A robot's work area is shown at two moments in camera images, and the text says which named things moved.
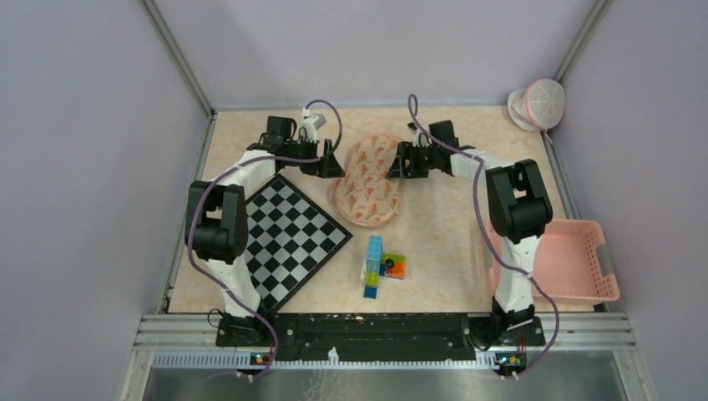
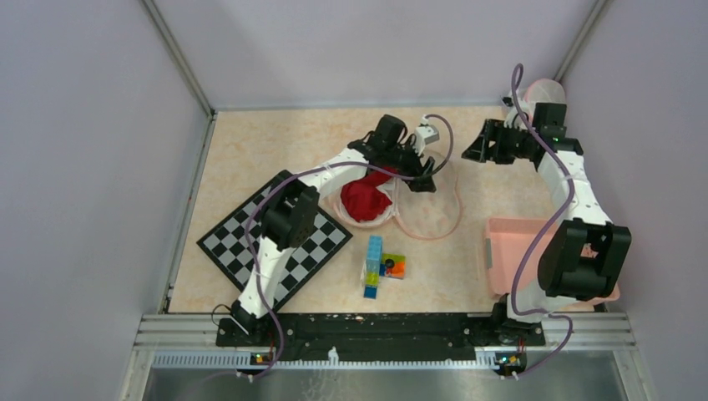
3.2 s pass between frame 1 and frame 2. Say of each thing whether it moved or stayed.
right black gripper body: moved
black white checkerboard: stayed
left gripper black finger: moved
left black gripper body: moved
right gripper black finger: moved
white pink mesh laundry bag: stayed
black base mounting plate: stayed
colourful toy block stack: stayed
